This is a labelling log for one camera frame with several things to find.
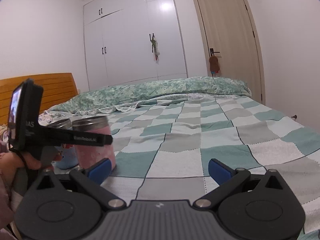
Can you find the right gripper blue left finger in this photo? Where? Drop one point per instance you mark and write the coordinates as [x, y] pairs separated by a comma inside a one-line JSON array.
[[98, 172]]

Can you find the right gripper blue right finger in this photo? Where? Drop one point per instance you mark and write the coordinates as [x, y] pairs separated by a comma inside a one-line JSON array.
[[224, 174]]

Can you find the pink insulated cup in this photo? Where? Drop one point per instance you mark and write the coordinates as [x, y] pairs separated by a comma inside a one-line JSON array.
[[93, 141]]

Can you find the blue cartoon insulated cup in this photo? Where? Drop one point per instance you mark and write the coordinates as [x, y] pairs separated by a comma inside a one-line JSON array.
[[68, 151]]

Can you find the person's left hand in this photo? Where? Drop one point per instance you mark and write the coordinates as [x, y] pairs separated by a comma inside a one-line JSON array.
[[11, 162]]

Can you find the purple patterned pillow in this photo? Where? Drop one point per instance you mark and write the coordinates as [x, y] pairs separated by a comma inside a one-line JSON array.
[[48, 117]]

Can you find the checkered bed blanket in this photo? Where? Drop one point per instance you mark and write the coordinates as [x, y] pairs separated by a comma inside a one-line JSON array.
[[163, 147]]

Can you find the green floral quilt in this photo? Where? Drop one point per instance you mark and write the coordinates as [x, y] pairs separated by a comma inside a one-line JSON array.
[[127, 97]]

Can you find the green hanging ornament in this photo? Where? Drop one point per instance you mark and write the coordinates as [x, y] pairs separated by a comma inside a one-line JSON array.
[[154, 47]]

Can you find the beige wooden door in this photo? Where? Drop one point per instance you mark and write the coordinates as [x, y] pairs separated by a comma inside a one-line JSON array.
[[228, 26]]

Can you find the white wardrobe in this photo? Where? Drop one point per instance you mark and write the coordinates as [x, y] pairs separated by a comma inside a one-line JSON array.
[[117, 42]]

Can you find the brown plush toy on handle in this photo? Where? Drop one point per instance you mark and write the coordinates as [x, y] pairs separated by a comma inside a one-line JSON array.
[[214, 65]]

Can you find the black door handle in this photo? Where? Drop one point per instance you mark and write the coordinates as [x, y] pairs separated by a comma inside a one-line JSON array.
[[213, 52]]

